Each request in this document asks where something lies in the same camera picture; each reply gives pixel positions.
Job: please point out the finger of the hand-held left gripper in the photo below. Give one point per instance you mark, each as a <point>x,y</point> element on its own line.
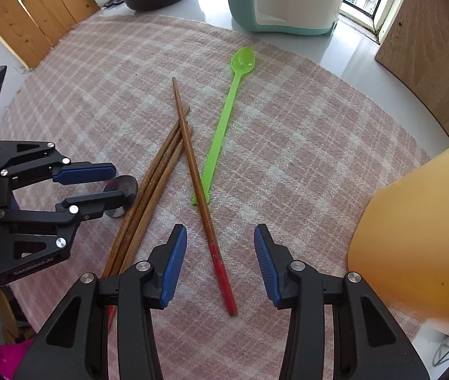
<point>86,173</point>
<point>101,202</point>

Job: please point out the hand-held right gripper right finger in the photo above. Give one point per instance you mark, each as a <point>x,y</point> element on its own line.
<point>266,265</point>

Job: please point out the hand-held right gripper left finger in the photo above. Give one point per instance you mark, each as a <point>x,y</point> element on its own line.
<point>173,265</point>

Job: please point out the brown red-ended chopstick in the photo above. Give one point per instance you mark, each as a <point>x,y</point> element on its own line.
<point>141,237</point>
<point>123,237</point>
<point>135,237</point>
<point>129,237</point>
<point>202,194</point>

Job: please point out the green plastic spoon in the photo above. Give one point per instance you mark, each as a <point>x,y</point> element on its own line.
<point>224,118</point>

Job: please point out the yellow plastic container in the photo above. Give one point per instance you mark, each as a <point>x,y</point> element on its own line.
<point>426,225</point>

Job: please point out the knotty wooden plank board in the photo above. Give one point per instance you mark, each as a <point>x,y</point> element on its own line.
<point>30,19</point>

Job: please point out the pink plaid table cloth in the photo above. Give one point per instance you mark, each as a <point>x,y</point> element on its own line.
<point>288,146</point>

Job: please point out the light oak wood board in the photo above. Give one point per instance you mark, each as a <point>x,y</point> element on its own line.
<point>438,47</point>

